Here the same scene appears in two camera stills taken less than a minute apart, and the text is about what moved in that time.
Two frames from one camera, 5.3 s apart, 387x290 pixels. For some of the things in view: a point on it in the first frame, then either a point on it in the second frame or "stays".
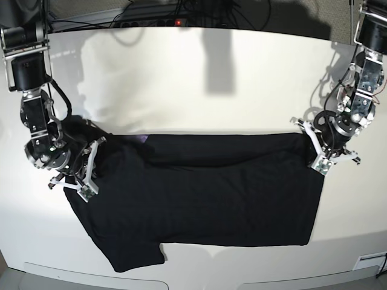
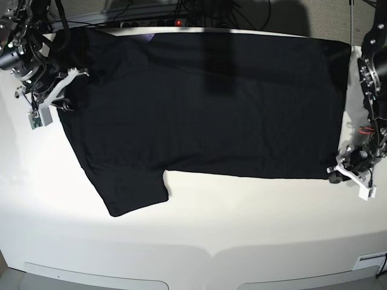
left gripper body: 80,174 to 46,86
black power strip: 150,23 stays
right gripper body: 331,136 to 355,161
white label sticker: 370,260 stays
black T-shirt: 251,189 to 247,106
